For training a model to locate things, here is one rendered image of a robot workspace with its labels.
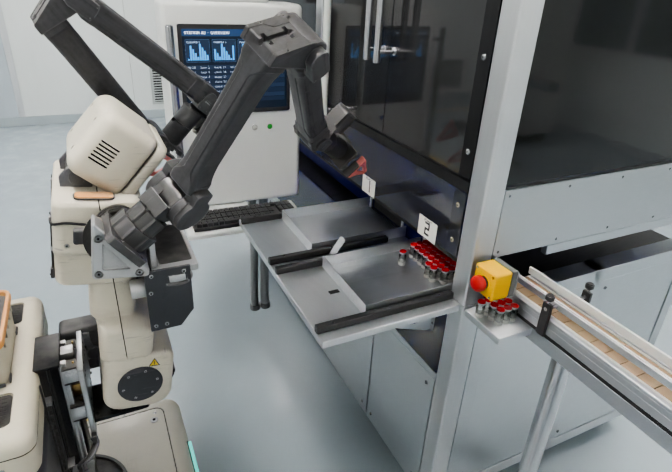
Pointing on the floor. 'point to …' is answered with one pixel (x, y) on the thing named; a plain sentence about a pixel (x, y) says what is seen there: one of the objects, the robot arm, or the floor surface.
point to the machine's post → (485, 195)
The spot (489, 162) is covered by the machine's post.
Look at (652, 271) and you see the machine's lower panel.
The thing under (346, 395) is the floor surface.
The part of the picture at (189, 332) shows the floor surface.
